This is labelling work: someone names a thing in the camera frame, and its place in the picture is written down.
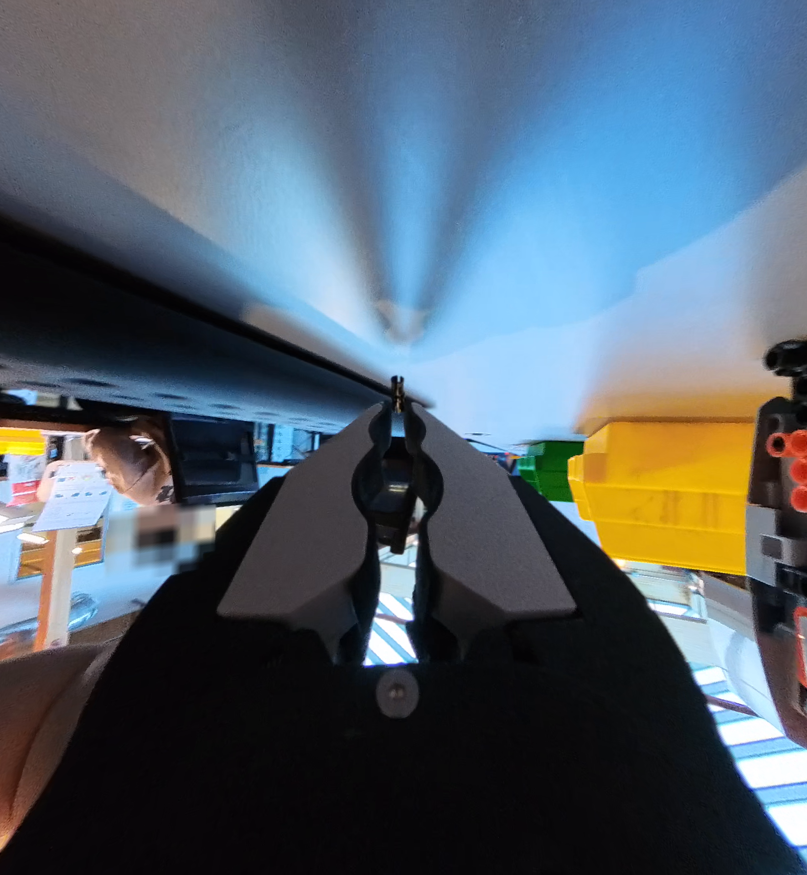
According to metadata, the wooden post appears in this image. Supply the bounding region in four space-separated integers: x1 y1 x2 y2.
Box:
33 530 80 652

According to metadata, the person's right forearm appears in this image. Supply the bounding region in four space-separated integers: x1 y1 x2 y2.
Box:
0 643 114 875

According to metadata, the black monitor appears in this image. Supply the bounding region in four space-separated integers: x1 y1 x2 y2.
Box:
167 413 261 507

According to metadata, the yellow plastic bin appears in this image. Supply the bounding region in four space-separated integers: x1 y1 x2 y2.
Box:
568 418 760 576

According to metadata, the white printed paper sheet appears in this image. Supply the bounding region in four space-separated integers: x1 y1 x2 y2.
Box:
33 461 114 533

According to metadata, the perforated dark chair part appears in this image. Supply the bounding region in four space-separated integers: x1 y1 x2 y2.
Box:
0 198 433 436

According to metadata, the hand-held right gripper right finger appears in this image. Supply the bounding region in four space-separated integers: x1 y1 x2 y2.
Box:
409 402 577 663

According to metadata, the green plastic bin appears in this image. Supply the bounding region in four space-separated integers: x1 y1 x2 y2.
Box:
516 441 586 504

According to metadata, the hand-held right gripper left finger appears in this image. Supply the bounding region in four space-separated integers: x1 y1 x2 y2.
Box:
217 402 385 663

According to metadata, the grey orange toy robot assembly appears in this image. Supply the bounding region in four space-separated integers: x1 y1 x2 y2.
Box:
745 336 807 783

